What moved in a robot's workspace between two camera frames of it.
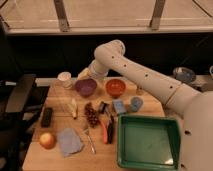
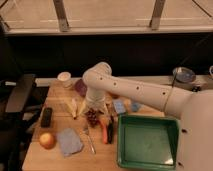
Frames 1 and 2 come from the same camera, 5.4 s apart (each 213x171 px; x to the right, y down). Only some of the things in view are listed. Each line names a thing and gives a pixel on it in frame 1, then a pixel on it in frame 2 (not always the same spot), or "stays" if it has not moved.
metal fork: (92, 145) stays
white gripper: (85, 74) → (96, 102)
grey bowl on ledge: (184, 75) stays
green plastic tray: (148, 143) stays
